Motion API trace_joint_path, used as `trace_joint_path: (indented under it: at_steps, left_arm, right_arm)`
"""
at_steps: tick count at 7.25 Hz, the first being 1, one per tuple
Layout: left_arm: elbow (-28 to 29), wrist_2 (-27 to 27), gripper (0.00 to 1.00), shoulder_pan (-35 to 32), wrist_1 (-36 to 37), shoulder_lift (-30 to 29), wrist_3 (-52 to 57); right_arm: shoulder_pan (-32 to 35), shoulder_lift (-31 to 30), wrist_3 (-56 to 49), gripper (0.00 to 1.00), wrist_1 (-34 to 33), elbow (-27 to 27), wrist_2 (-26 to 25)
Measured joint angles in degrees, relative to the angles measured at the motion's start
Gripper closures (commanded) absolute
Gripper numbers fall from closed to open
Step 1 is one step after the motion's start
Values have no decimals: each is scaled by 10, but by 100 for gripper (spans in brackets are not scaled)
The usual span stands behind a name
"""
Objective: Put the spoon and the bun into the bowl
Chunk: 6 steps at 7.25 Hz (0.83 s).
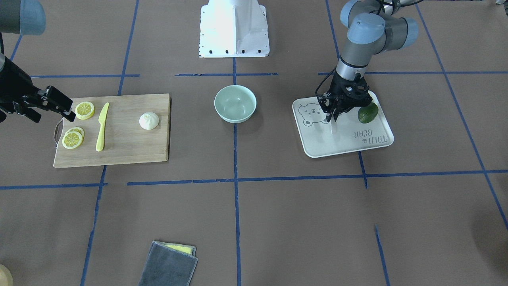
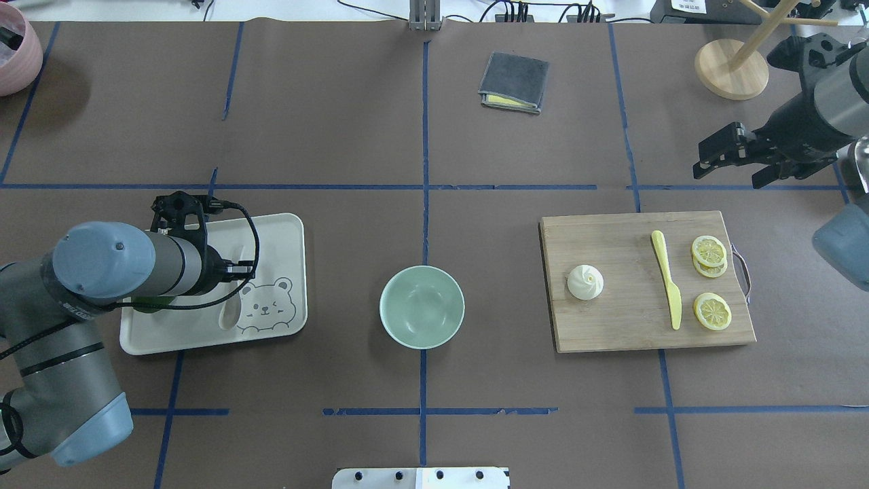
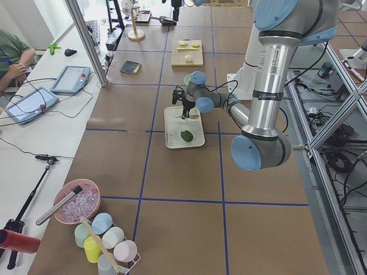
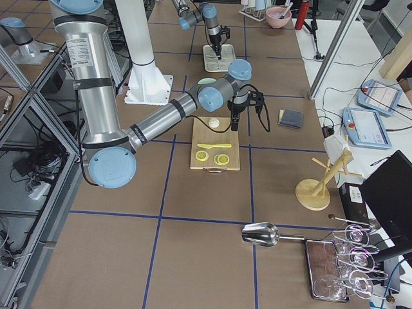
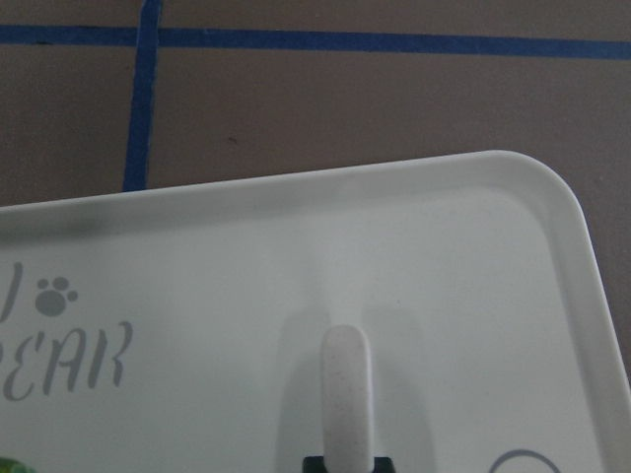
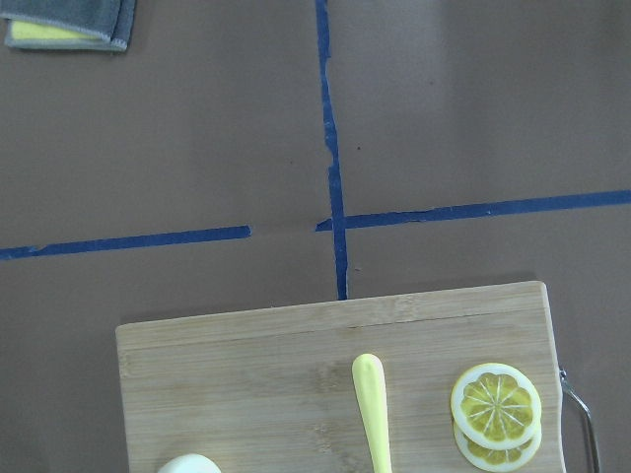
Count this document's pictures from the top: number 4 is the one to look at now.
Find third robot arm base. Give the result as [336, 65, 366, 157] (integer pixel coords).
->
[1, 17, 55, 65]

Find light green bowl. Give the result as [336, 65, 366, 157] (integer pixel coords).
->
[198, 77, 216, 85]

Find pink bowl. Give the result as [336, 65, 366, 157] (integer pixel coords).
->
[265, 6, 292, 28]

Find white rectangular tray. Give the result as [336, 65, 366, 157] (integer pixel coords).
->
[203, 44, 236, 73]

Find wooden cutting board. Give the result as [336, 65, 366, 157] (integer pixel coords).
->
[190, 117, 241, 171]

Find yellow plastic knife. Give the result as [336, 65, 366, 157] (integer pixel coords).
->
[196, 144, 232, 149]

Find left lemon slice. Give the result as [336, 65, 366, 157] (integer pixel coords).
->
[195, 150, 209, 162]

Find red bottle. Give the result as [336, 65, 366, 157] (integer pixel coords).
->
[295, 0, 310, 30]

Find wooden mug tree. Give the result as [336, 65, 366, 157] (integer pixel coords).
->
[295, 147, 362, 211]

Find metal scoop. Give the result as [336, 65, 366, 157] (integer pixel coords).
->
[241, 222, 305, 247]

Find near teach pendant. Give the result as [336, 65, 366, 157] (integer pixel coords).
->
[342, 108, 392, 149]

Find teach pendant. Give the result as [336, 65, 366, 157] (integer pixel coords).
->
[357, 79, 401, 116]
[342, 108, 392, 149]

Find far teach pendant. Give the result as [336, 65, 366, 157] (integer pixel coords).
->
[357, 79, 401, 116]

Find black laptop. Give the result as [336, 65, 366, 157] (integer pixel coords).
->
[360, 150, 412, 242]

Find wine glass rack tray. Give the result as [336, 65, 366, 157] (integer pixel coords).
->
[304, 214, 388, 303]

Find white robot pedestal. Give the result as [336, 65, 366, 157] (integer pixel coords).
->
[115, 0, 173, 106]

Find aluminium frame post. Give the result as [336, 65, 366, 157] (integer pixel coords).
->
[308, 0, 365, 100]

